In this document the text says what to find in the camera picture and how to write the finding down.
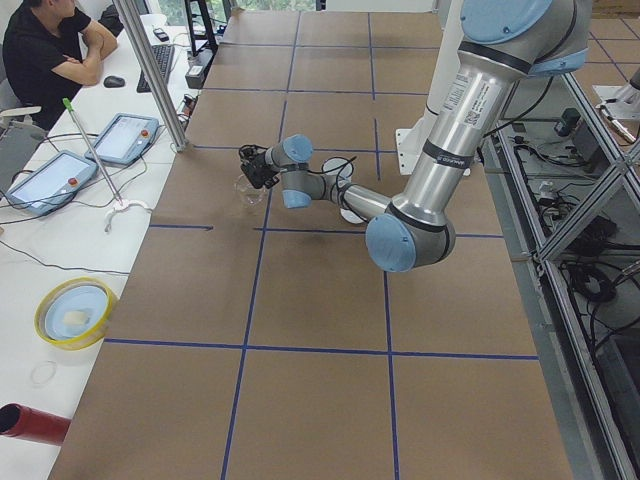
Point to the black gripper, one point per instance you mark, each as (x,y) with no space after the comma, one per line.
(259,161)

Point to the white cup lid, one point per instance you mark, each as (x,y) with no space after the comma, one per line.
(351,217)

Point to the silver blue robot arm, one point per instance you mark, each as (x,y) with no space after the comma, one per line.
(502,42)

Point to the white enamel cup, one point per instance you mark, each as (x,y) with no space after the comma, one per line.
(338,170)

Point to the grey power adapter box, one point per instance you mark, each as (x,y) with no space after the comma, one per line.
(198,68)

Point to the far teach pendant tablet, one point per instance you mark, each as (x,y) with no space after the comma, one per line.
(125,138)

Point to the teach pendant tablet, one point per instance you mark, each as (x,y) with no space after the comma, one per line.
(53,184)
(125,138)

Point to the black keyboard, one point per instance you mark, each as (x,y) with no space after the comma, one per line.
(163,55)

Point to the black computer mouse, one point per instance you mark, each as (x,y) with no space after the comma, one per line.
(112,81)

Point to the near teach pendant tablet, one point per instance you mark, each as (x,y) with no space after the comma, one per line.
(53,184)

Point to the person in black shirt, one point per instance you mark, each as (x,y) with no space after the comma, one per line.
(51,50)

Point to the yellow tape roll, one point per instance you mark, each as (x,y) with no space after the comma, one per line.
(75,314)

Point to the red cylinder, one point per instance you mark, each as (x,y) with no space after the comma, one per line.
(29,424)

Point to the grabber stick with green handle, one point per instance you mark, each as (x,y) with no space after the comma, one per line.
(120,204)

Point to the aluminium frame post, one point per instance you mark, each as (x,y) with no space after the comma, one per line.
(130,18)

